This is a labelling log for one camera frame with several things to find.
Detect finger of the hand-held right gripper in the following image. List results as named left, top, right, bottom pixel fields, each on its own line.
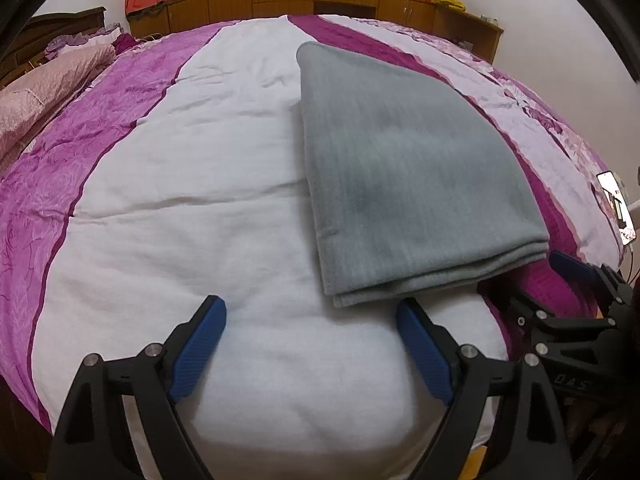
left=481, top=280, right=617, bottom=347
left=547, top=251, right=633, bottom=311

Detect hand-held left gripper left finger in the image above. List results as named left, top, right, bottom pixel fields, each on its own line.
left=50, top=295, right=228, bottom=480

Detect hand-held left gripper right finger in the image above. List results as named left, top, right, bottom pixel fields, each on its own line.
left=395, top=297, right=576, bottom=480

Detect grey pants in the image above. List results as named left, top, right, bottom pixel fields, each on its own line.
left=296, top=41, right=551, bottom=309

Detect smartphone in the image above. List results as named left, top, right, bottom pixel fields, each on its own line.
left=596, top=171, right=637, bottom=247

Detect pink white purple bed quilt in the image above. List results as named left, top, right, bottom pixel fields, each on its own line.
left=0, top=12, right=626, bottom=456

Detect pink pillow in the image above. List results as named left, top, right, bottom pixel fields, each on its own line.
left=0, top=42, right=118, bottom=171

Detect purple frilled pillow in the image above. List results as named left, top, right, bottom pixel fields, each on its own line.
left=45, top=22, right=136, bottom=61

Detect wooden headboard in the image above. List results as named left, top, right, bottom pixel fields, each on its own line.
left=0, top=6, right=108, bottom=91

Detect wooden cabinet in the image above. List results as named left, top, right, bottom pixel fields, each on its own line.
left=127, top=0, right=505, bottom=66

